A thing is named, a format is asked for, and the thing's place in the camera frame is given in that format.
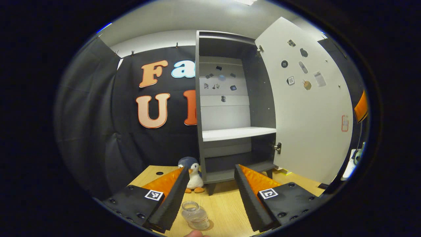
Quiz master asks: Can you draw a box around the black backdrop cloth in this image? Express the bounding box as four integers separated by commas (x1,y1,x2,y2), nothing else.
54,33,365,198

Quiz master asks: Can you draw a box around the penguin plush toy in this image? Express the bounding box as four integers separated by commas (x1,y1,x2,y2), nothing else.
178,156,205,194

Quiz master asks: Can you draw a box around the white cabinet shelf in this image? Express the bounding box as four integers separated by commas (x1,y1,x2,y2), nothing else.
202,127,277,142

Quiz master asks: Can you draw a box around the white cabinet door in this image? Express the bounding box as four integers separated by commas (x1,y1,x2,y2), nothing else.
255,16,354,185

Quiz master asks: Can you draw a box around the clear plastic bottle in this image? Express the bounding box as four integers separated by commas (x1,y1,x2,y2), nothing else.
181,201,210,230

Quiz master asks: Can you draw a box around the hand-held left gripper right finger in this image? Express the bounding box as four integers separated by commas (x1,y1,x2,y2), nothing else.
234,164,324,232

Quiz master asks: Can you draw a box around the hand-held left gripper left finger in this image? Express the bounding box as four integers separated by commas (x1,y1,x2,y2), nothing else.
102,166,190,233

